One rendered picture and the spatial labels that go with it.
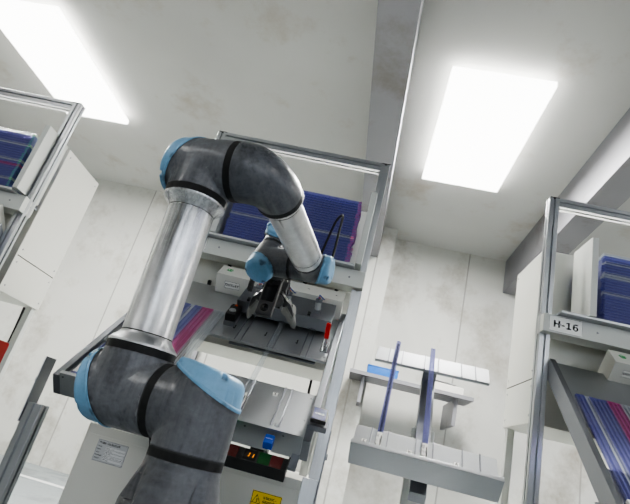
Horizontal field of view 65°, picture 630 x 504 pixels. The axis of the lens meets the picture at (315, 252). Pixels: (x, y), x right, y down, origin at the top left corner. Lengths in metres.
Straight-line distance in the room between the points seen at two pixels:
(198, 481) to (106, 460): 1.00
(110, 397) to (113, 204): 5.41
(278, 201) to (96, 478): 1.13
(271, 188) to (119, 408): 0.44
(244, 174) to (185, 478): 0.49
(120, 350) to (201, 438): 0.19
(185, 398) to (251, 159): 0.41
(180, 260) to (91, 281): 5.00
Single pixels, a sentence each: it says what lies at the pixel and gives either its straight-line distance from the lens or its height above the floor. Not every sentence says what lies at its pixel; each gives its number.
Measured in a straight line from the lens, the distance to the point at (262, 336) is 1.70.
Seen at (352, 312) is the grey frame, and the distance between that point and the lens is 1.91.
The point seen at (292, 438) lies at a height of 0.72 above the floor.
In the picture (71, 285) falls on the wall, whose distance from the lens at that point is 5.96.
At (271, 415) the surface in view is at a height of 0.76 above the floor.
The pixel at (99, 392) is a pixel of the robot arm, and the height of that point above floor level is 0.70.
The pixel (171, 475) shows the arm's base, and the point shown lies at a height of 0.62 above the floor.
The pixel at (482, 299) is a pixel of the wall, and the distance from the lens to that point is 5.36.
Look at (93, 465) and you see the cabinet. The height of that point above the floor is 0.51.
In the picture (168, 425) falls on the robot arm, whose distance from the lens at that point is 0.79.
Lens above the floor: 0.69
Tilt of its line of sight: 22 degrees up
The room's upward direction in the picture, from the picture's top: 15 degrees clockwise
